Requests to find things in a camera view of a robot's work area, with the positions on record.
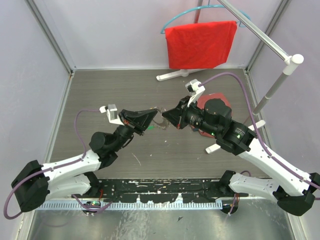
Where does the purple cable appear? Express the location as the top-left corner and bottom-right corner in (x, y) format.
(3, 108), (103, 220)
(197, 72), (320, 188)

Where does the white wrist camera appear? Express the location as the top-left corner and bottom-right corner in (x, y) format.
(99, 104), (124, 126)
(185, 79), (206, 107)

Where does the bright red cloth on hanger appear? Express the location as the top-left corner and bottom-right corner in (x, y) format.
(164, 20), (238, 70)

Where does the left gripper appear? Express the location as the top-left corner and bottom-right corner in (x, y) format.
(111, 109), (158, 153)

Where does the grey slotted cable duct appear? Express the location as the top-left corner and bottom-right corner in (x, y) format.
(37, 200), (223, 211)

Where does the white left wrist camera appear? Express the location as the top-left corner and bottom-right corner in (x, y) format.
(99, 104), (124, 126)

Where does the dark red crumpled shirt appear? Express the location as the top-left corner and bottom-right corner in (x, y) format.
(191, 92), (231, 138)

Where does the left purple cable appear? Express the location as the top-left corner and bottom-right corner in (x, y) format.
(3, 108), (103, 220)

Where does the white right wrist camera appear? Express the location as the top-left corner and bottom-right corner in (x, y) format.
(185, 79), (206, 107)

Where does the white clothes rack stand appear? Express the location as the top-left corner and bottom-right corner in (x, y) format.
(156, 0), (305, 155)

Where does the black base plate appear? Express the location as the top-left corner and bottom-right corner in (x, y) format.
(77, 178), (234, 203)

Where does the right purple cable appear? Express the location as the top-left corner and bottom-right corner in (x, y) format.
(197, 72), (320, 188)

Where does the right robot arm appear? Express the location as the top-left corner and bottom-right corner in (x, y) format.
(162, 96), (320, 216)

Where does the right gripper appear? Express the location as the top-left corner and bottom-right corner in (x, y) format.
(162, 95), (220, 138)

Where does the teal clothes hanger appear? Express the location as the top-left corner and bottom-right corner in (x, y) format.
(160, 5), (251, 35)

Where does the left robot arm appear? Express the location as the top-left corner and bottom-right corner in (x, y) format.
(9, 104), (158, 213)

